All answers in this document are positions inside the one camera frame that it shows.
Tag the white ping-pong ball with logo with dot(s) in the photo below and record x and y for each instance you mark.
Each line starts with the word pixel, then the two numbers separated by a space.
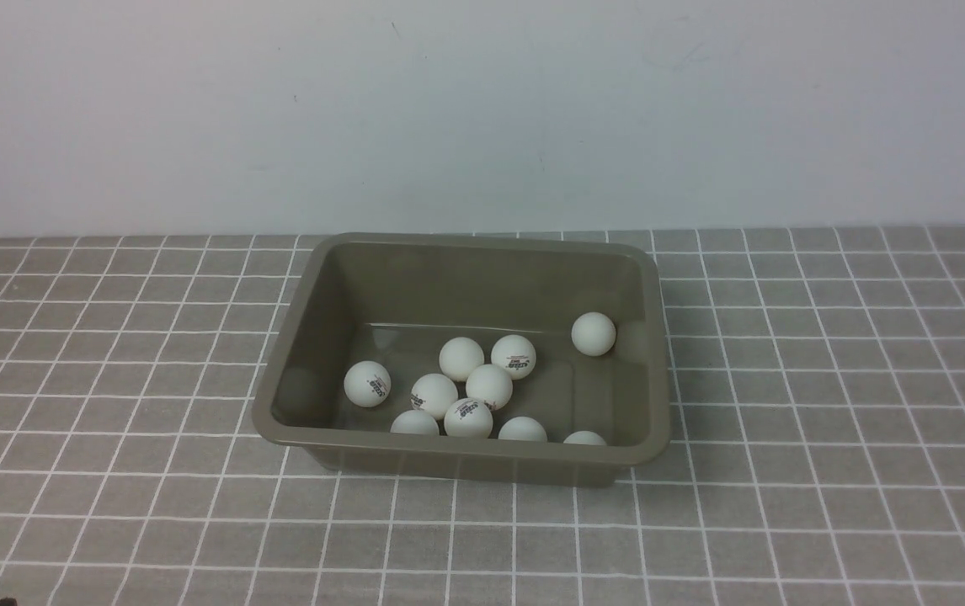
pixel 523 429
pixel 515 354
pixel 435 395
pixel 468 418
pixel 585 437

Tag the grey checkered tablecloth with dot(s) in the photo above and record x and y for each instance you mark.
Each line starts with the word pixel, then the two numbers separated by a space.
pixel 818 457

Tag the olive plastic storage bin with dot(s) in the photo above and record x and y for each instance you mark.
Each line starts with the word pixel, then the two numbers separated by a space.
pixel 396 299

